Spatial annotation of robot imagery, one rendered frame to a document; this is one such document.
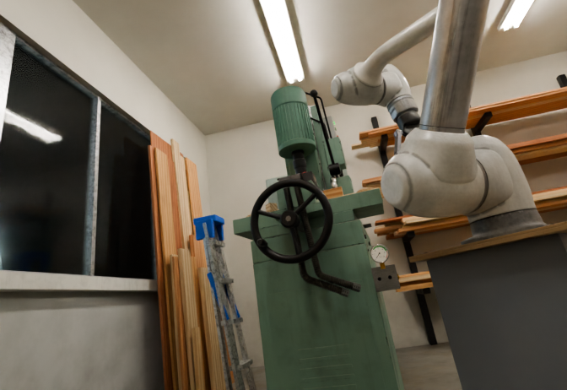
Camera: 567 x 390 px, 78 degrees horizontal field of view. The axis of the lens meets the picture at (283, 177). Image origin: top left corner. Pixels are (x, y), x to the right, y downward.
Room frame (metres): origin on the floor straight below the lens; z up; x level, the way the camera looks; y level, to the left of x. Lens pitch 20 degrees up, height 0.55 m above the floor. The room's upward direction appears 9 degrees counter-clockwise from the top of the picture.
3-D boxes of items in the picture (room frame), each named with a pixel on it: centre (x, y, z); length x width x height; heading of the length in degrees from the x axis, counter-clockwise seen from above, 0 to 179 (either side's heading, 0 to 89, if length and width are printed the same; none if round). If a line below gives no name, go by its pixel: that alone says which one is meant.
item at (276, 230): (1.43, -0.07, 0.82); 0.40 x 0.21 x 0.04; 76
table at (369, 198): (1.38, -0.07, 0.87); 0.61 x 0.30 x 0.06; 76
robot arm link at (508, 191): (0.90, -0.53, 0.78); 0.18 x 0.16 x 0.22; 113
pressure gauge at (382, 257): (1.22, -0.28, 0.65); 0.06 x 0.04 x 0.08; 76
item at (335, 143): (1.66, -0.28, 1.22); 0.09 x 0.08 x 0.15; 166
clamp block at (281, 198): (1.30, -0.05, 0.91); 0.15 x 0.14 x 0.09; 76
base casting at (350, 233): (1.61, -0.11, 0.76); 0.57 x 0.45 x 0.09; 166
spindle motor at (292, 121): (1.49, -0.08, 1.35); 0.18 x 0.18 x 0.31
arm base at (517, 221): (0.92, -0.55, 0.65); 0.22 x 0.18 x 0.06; 136
